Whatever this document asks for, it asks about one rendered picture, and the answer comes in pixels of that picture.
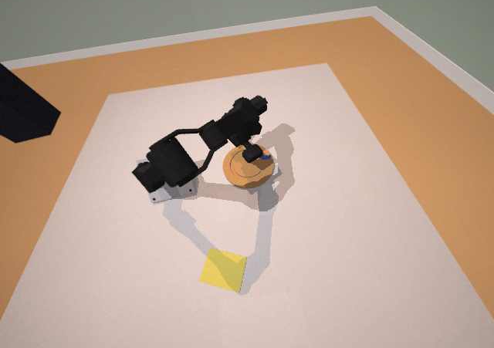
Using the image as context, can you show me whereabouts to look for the round tan bead board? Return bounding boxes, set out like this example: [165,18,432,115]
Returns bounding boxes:
[223,145,274,188]

